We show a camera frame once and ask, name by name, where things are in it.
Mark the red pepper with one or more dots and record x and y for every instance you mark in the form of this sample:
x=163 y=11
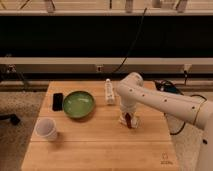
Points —
x=128 y=120

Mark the black phone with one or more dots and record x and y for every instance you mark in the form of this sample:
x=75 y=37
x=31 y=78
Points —
x=57 y=101

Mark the green bowl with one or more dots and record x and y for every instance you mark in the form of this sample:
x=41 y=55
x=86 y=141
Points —
x=78 y=104

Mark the white tube bottle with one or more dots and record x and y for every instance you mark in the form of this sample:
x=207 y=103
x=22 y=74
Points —
x=109 y=93

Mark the black chair base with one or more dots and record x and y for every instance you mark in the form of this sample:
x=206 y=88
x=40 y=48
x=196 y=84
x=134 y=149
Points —
x=13 y=118

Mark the white paper cup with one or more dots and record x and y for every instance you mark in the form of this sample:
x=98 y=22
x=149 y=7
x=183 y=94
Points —
x=46 y=129

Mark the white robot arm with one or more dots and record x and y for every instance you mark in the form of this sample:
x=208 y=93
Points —
x=196 y=111

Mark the blue power adapter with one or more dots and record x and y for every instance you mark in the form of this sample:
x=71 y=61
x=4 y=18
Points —
x=171 y=89

